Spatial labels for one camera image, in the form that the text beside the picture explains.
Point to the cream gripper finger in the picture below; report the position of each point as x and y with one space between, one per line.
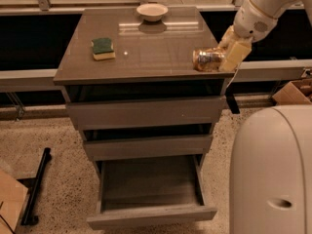
228 38
234 53

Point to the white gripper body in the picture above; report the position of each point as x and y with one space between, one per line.
253 23

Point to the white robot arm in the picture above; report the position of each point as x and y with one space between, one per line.
270 188

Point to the top drawer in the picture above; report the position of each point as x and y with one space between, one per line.
135 105

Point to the grey drawer cabinet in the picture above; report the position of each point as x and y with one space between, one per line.
144 52

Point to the middle drawer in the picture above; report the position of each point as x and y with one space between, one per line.
148 142

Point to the open bottom drawer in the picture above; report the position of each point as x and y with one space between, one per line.
150 191

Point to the cardboard box right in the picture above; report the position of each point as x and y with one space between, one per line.
295 92

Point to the white bowl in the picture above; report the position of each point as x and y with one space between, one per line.
152 12

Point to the green yellow sponge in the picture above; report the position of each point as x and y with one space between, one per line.
103 49

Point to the black metal bar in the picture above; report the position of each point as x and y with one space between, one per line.
34 184

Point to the black cabinet bracket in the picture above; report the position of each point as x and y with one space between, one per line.
232 104

